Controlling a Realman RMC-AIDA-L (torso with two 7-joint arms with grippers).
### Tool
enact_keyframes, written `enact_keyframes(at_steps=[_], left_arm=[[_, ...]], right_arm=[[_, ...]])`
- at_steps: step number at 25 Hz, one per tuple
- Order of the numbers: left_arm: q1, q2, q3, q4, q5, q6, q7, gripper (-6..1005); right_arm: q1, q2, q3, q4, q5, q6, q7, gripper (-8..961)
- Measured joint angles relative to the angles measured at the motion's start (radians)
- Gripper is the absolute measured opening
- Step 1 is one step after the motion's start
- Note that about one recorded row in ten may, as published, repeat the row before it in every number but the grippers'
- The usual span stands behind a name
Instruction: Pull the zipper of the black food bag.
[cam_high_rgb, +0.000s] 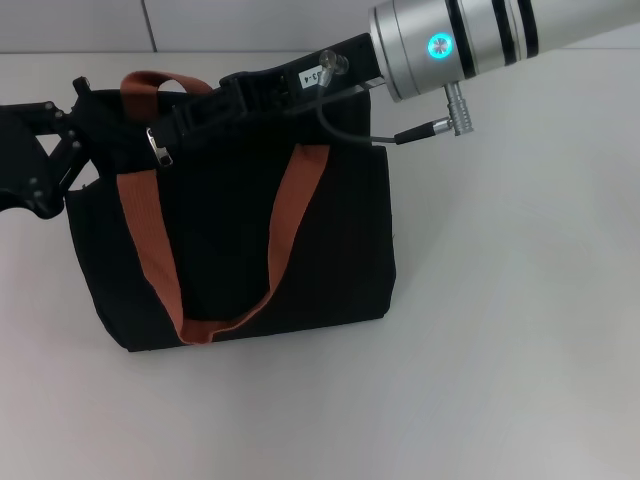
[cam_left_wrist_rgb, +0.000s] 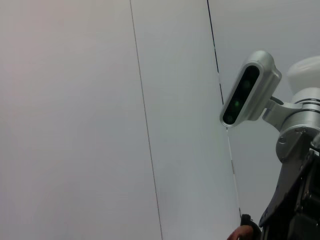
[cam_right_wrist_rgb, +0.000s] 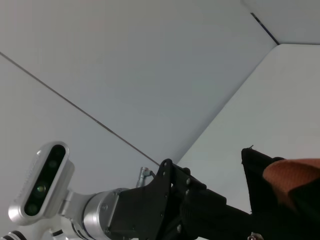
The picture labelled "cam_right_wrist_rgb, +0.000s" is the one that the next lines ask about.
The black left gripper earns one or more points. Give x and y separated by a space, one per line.
140 210

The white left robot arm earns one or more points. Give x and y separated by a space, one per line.
97 212

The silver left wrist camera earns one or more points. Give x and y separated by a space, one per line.
42 180

